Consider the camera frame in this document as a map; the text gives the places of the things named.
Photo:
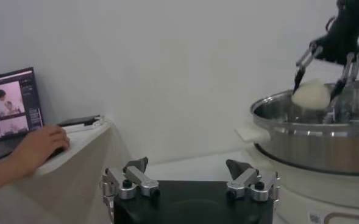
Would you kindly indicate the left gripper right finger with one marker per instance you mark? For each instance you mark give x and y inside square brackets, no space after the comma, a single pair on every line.
[246,179]

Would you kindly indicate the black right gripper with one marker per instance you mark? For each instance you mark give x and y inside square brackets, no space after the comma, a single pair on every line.
[343,36]

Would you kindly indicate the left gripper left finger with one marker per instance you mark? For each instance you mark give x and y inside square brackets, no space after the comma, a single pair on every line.
[139,179]

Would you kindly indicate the white steamed baozi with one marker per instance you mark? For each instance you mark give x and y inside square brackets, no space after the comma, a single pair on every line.
[311,95]

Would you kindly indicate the black computer mouse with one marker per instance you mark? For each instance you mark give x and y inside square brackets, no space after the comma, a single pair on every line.
[56,152]

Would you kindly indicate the person's bare hand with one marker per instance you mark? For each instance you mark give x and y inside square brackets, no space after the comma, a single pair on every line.
[36,149]

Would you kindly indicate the white electric cooking pot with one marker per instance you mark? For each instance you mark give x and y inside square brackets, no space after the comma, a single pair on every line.
[304,194]

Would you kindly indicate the white side table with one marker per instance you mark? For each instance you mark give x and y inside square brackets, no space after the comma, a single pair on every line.
[75,170]

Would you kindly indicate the flat white box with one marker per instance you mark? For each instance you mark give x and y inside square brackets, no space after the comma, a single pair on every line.
[87,128]

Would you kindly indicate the black smartphone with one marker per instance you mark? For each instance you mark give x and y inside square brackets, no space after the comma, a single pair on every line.
[78,120]

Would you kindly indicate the black laptop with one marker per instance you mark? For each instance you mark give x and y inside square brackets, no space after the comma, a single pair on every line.
[14,103]

